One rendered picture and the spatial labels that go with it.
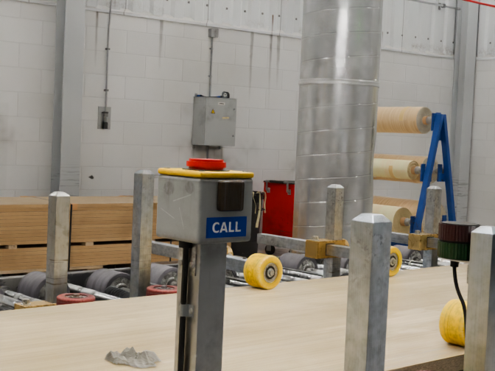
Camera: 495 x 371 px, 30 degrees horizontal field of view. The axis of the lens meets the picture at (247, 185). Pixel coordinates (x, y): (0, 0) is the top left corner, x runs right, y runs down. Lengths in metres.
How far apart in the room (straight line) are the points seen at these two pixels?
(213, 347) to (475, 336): 0.49
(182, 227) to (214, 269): 0.06
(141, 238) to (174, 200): 1.31
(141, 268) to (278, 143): 8.27
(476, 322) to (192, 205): 0.56
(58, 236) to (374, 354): 1.11
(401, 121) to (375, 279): 7.62
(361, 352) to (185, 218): 0.32
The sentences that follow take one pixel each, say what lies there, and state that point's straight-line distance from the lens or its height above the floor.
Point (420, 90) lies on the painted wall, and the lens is 12.09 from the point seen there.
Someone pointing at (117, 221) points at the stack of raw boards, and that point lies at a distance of 7.80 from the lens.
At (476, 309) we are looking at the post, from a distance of 1.32.
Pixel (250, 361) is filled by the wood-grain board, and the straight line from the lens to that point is 1.49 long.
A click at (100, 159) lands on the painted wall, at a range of 9.16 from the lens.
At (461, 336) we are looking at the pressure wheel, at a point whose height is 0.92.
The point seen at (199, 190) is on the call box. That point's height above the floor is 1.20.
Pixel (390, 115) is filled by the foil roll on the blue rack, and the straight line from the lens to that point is 8.81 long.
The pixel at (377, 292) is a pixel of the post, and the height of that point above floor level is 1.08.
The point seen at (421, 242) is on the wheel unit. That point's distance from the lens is 2.98.
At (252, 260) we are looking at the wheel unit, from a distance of 2.18.
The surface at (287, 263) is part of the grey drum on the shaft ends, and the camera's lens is 3.21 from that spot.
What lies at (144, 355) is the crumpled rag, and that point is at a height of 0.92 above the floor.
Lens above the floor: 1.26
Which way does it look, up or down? 3 degrees down
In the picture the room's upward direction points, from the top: 3 degrees clockwise
